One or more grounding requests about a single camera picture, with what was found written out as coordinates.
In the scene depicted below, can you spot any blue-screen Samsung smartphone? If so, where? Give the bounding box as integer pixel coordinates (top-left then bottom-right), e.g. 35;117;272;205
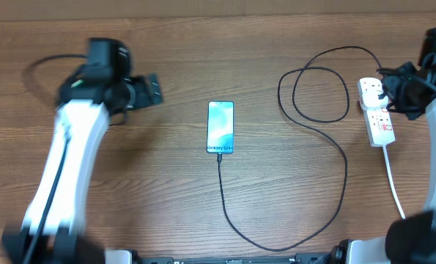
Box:
207;101;234;154

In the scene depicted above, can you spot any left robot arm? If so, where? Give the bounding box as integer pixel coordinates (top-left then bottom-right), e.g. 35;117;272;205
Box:
1;38;163;263

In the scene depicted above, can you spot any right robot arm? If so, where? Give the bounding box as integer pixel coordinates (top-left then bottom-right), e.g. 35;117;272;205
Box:
318;28;436;264

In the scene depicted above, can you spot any black USB-C charging cable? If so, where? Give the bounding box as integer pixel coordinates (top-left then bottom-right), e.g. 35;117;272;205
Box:
216;45;384;253

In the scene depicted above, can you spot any white charger plug adapter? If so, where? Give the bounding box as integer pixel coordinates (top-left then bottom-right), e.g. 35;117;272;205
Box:
360;90;389;111

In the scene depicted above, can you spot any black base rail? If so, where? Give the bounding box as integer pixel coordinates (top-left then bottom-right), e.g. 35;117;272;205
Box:
132;252;330;264

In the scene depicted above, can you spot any white power strip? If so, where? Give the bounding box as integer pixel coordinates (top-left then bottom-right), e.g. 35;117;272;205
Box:
357;76;396;148

